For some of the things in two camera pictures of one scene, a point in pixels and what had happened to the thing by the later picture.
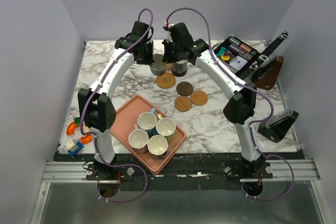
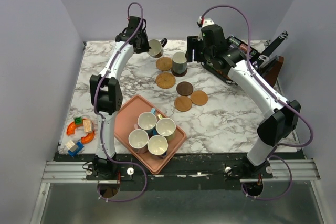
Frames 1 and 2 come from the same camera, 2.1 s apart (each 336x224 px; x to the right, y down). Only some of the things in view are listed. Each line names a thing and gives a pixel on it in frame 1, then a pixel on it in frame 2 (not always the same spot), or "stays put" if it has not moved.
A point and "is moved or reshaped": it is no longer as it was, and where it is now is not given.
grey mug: (180, 66) stays put
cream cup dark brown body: (158, 67) is moved or reshaped
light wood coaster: (199, 97) stays put
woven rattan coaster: (166, 81) stays put
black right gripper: (170, 54) to (191, 51)
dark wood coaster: (184, 88) stays put
